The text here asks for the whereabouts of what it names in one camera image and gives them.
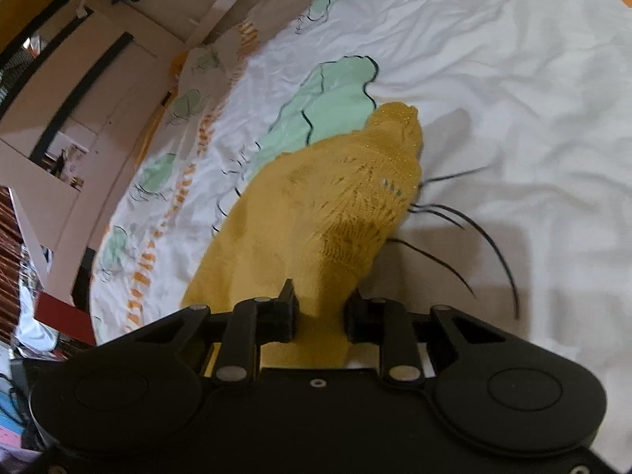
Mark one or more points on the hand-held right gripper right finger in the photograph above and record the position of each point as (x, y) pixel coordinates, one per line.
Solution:
(359, 321)

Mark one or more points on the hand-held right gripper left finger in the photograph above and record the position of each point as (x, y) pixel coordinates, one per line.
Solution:
(284, 317)

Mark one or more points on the yellow knit sweater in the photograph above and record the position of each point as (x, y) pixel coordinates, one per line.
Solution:
(316, 217)

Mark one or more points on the red box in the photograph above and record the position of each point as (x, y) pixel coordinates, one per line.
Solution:
(66, 317)

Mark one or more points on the white leaf print bed sheet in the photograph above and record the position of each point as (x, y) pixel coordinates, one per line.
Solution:
(493, 108)

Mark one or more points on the leaf print pillow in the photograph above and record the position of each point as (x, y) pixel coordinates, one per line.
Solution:
(207, 66)

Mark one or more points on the orange mattress cover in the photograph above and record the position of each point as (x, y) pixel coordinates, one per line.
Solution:
(177, 65)

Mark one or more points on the beige wooden bed frame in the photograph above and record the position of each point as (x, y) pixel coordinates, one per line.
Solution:
(232, 0)

